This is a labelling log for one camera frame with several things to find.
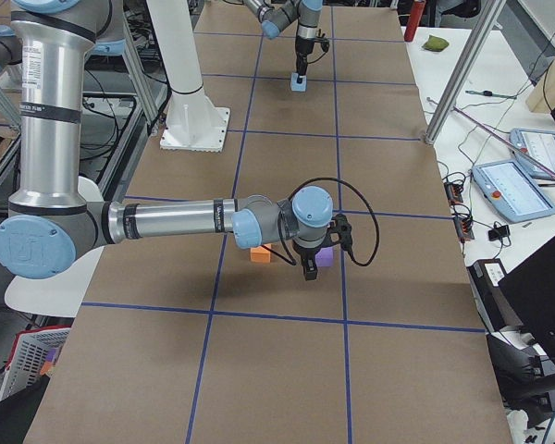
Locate orange foam block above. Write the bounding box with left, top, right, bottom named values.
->
left=250, top=244, right=272, bottom=264

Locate red bottle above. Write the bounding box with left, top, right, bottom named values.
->
left=403, top=0, right=426, bottom=43

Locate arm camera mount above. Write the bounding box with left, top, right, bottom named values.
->
left=314, top=29, right=330, bottom=63

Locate black camera cable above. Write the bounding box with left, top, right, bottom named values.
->
left=258, top=178, right=381, bottom=267

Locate white plastic chair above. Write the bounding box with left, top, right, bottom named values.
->
left=4, top=178, right=104, bottom=319

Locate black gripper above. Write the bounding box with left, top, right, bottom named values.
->
left=295, top=38, right=313, bottom=84
left=292, top=237, right=320, bottom=280

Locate white perforated basket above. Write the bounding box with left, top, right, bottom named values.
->
left=0, top=326, right=70, bottom=401

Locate green handled grabber stick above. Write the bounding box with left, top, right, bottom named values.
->
left=452, top=106, right=555, bottom=181

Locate purple foam block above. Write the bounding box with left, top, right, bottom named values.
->
left=315, top=247, right=334, bottom=267

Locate near blue teach pendant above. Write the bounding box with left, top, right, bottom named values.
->
left=472, top=160, right=555, bottom=223

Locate black laptop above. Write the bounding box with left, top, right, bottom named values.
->
left=497, top=229, right=555, bottom=355

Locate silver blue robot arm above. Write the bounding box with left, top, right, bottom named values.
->
left=243, top=0, right=329, bottom=92
left=0, top=1, right=336, bottom=280

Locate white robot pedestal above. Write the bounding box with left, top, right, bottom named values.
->
left=147, top=0, right=230, bottom=152

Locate green bean bag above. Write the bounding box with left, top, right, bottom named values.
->
left=422, top=35, right=450, bottom=53

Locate blue teach pendant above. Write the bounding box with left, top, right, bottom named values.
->
left=509, top=129, right=555, bottom=172
left=472, top=160, right=555, bottom=223

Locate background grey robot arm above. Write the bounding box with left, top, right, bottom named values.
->
left=0, top=25, right=22, bottom=90

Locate aluminium frame post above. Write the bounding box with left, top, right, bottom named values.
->
left=425, top=0, right=506, bottom=145

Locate light blue foam block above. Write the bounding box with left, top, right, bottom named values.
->
left=290, top=72, right=307, bottom=93

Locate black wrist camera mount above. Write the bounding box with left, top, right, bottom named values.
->
left=325, top=214, right=353, bottom=254

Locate orange black electronics board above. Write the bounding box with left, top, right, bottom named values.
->
left=443, top=180, right=475, bottom=243

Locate far blue teach pendant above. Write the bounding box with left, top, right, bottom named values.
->
left=509, top=129, right=555, bottom=172

